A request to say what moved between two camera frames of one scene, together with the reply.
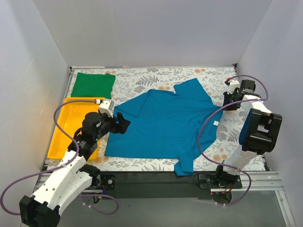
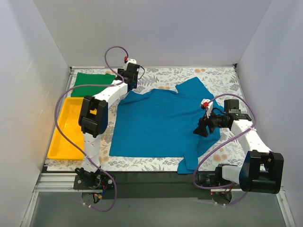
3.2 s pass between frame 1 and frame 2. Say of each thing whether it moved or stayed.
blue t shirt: stayed
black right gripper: moved
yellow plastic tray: stayed
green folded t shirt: stayed
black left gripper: moved
